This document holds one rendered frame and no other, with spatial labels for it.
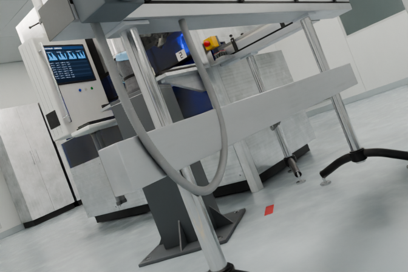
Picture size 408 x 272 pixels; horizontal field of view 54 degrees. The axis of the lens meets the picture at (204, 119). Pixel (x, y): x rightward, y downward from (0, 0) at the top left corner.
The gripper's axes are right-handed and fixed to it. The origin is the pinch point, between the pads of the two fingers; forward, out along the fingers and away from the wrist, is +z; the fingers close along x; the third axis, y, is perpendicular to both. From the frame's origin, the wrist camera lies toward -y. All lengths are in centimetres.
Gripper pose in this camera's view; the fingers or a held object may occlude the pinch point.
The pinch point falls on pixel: (146, 42)
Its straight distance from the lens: 221.5
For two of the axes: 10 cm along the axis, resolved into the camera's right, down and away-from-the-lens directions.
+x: 8.2, 4.6, -3.4
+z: -5.6, 4.9, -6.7
